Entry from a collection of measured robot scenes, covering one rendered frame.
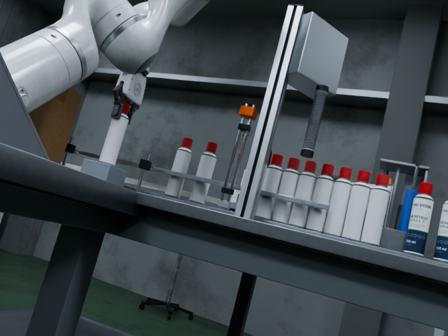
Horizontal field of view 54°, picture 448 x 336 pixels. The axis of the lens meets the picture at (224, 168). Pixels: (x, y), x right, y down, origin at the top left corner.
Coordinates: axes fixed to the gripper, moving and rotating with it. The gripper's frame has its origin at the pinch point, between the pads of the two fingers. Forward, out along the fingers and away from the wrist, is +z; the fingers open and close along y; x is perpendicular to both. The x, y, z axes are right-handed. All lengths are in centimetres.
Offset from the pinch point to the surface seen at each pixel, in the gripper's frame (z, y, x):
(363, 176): 2, 13, -75
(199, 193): 17.1, 12.2, -27.5
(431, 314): 32, -46, -90
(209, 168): 8.7, 12.8, -28.3
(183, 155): 6.4, 12.4, -18.5
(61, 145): 14.0, -6.1, 13.7
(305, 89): -20, 8, -54
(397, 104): -128, 286, -79
